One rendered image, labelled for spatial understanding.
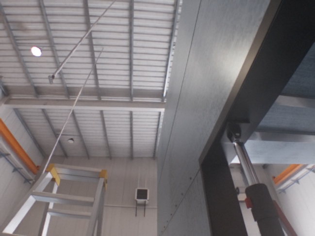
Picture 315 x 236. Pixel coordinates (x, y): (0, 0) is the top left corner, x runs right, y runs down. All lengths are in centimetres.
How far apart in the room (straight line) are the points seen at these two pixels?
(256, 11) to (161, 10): 625
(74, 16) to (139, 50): 242
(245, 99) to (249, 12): 19
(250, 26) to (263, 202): 35
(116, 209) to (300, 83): 999
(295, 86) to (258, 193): 172
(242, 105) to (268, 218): 24
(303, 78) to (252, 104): 160
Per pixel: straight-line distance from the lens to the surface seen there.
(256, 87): 44
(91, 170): 117
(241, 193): 1167
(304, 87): 214
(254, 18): 44
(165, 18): 671
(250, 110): 48
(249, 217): 1220
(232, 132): 50
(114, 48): 708
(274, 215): 42
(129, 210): 1067
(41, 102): 911
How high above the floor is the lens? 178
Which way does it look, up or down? 45 degrees up
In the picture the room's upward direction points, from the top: straight up
